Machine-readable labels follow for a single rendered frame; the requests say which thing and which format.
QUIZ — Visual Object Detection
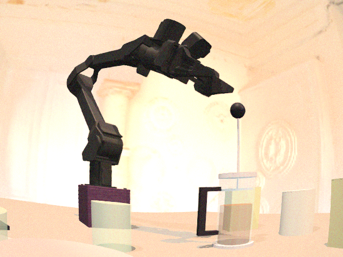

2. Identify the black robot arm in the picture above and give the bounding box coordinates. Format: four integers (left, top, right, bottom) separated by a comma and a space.
66, 19, 212, 188

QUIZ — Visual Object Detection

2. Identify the glass french press with black knob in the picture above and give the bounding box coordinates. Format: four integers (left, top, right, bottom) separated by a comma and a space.
197, 102, 257, 250

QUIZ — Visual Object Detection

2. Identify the pale yellow block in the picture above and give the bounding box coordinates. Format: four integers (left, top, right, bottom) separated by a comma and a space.
252, 187, 261, 229
327, 178, 343, 249

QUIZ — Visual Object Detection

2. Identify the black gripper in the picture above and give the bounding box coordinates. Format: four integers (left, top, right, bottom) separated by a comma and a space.
153, 40, 235, 97

